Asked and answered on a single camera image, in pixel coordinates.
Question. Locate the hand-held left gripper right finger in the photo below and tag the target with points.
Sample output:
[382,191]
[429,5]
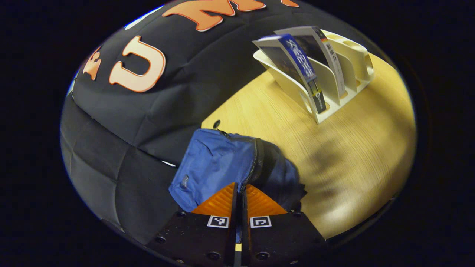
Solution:
[248,244]

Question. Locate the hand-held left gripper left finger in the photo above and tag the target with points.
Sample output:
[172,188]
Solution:
[231,244]

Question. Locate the blue schoolbag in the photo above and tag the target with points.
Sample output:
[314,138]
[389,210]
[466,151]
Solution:
[215,163]

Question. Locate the blue cover book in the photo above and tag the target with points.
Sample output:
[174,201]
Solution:
[297,59]

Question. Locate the white spine book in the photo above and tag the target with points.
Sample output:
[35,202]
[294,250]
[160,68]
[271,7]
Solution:
[332,59]

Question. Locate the white plastic bookshelf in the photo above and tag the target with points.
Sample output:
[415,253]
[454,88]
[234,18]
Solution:
[352,55]

